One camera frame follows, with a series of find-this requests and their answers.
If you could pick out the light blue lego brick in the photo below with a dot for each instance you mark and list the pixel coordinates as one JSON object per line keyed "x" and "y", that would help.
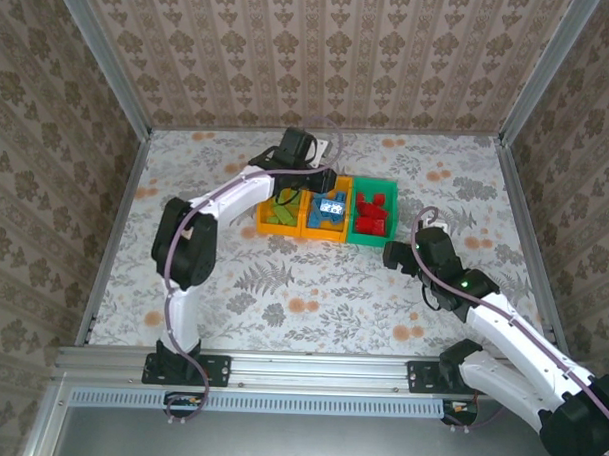
{"x": 328, "y": 206}

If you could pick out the red lego brick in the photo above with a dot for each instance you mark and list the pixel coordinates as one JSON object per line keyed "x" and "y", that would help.
{"x": 379, "y": 226}
{"x": 364, "y": 225}
{"x": 379, "y": 199}
{"x": 364, "y": 198}
{"x": 368, "y": 210}

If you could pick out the green lego brick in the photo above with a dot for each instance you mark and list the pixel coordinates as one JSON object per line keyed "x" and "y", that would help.
{"x": 288, "y": 197}
{"x": 272, "y": 220}
{"x": 286, "y": 216}

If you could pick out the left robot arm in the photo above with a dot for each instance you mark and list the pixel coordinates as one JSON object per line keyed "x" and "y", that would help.
{"x": 181, "y": 309}

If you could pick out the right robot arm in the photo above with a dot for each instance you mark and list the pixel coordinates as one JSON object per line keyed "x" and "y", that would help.
{"x": 510, "y": 340}

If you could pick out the yellow plastic bin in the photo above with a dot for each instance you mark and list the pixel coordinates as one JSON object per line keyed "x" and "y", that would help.
{"x": 279, "y": 228}
{"x": 324, "y": 233}

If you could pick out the green plastic bin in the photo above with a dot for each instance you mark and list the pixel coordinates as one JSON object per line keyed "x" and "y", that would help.
{"x": 391, "y": 211}

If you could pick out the floral print tablecloth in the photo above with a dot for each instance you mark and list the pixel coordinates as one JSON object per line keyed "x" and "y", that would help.
{"x": 307, "y": 298}

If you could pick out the gray metal sheet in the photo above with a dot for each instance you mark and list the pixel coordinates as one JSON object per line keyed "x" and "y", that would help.
{"x": 302, "y": 440}

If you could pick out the aluminum table side rail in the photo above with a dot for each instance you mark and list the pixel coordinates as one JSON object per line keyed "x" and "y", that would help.
{"x": 114, "y": 236}
{"x": 531, "y": 246}

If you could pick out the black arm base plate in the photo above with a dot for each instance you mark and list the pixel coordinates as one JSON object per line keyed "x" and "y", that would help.
{"x": 214, "y": 370}
{"x": 424, "y": 377}

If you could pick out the aluminum front rail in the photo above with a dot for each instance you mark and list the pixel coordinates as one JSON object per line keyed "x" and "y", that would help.
{"x": 319, "y": 371}

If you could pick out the aluminum frame post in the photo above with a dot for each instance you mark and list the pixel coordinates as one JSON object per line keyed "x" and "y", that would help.
{"x": 103, "y": 56}
{"x": 542, "y": 71}

